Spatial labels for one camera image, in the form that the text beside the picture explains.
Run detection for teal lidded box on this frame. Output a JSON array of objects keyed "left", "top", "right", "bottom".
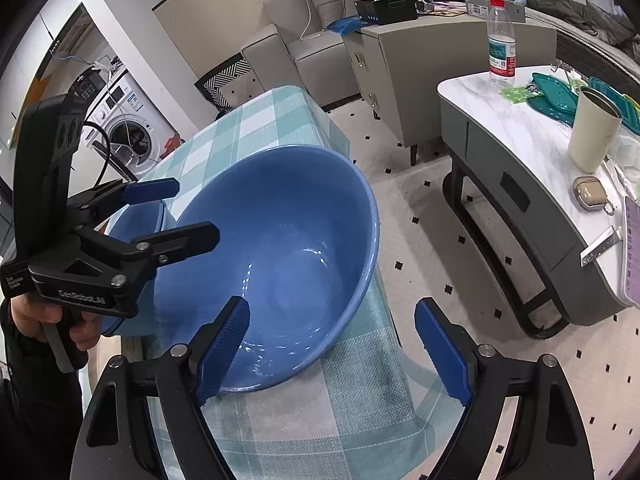
[{"left": 587, "top": 76, "right": 640, "bottom": 136}]

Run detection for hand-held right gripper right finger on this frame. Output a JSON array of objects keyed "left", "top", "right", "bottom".
[{"left": 414, "top": 297, "right": 596, "bottom": 480}]

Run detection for cream tumbler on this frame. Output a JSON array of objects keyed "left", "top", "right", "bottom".
[{"left": 567, "top": 86, "right": 624, "bottom": 174}]

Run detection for person's left hand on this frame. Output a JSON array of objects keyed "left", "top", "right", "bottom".
[{"left": 9, "top": 292, "right": 101, "bottom": 358}]

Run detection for grey sofa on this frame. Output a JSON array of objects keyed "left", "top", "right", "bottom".
[{"left": 241, "top": 0, "right": 640, "bottom": 108}]

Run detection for black pressure cooker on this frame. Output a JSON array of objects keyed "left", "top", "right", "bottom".
[{"left": 70, "top": 66, "right": 98, "bottom": 103}]

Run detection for teal checked tablecloth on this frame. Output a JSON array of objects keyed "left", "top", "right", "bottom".
[{"left": 102, "top": 85, "right": 466, "bottom": 480}]

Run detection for purple sheet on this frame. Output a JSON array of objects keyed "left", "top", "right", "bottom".
[{"left": 619, "top": 195, "right": 640, "bottom": 308}]

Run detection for tissue box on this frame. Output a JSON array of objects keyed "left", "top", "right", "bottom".
[{"left": 464, "top": 0, "right": 527, "bottom": 24}]

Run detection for black basket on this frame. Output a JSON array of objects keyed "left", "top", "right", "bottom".
[{"left": 354, "top": 0, "right": 418, "bottom": 27}]

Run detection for clear water bottle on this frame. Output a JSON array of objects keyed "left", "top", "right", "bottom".
[{"left": 486, "top": 0, "right": 517, "bottom": 89}]

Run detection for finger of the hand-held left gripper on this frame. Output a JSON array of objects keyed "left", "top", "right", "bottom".
[
  {"left": 29, "top": 221, "right": 221, "bottom": 312},
  {"left": 69, "top": 177, "right": 180, "bottom": 227}
]

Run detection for blue bowl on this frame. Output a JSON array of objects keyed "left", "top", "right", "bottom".
[
  {"left": 101, "top": 199, "right": 175, "bottom": 338},
  {"left": 151, "top": 145, "right": 380, "bottom": 394}
]

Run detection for person's left forearm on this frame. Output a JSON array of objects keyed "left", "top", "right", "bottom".
[{"left": 0, "top": 305, "right": 86, "bottom": 480}]

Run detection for earbuds case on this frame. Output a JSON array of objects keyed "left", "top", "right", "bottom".
[{"left": 571, "top": 175, "right": 616, "bottom": 216}]

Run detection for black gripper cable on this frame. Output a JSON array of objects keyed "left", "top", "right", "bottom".
[{"left": 81, "top": 121, "right": 113, "bottom": 190}]

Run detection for dark coat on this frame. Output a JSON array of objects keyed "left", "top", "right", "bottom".
[{"left": 525, "top": 0, "right": 640, "bottom": 53}]

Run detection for white washing machine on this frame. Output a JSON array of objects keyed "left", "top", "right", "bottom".
[{"left": 80, "top": 70, "right": 173, "bottom": 173}]

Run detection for blue bag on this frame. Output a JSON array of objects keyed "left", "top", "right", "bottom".
[{"left": 327, "top": 16, "right": 370, "bottom": 36}]

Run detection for green packet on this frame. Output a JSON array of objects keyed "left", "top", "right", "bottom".
[{"left": 501, "top": 84, "right": 535, "bottom": 106}]

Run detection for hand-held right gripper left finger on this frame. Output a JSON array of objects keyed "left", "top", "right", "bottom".
[{"left": 85, "top": 296, "right": 251, "bottom": 480}]

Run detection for marble coffee table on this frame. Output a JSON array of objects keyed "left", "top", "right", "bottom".
[{"left": 436, "top": 64, "right": 640, "bottom": 339}]

